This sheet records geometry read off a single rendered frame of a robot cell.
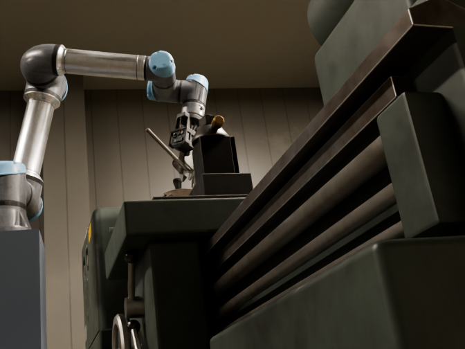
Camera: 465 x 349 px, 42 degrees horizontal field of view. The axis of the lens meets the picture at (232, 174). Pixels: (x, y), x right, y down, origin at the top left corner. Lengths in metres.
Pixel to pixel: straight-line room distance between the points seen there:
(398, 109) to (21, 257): 1.29
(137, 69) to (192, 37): 2.57
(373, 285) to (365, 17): 0.41
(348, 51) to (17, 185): 1.20
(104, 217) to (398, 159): 1.52
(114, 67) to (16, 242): 0.60
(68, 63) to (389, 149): 1.52
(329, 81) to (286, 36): 3.81
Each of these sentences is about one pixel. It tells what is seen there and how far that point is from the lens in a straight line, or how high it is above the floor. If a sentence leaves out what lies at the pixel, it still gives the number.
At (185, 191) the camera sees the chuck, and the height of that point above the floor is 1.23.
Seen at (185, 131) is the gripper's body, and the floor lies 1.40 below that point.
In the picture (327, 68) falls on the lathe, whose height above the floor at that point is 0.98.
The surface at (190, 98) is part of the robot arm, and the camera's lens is 1.94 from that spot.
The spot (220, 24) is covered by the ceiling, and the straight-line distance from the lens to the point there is 4.33.
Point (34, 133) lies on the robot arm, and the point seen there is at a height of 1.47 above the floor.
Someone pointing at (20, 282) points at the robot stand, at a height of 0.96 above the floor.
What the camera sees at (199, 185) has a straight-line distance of 1.16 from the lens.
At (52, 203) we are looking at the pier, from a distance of 4.27.
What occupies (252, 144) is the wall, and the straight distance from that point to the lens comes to 4.90.
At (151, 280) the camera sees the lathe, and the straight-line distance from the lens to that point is 0.96.
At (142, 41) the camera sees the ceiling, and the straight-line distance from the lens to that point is 4.41.
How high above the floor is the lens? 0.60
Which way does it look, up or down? 21 degrees up
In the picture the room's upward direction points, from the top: 8 degrees counter-clockwise
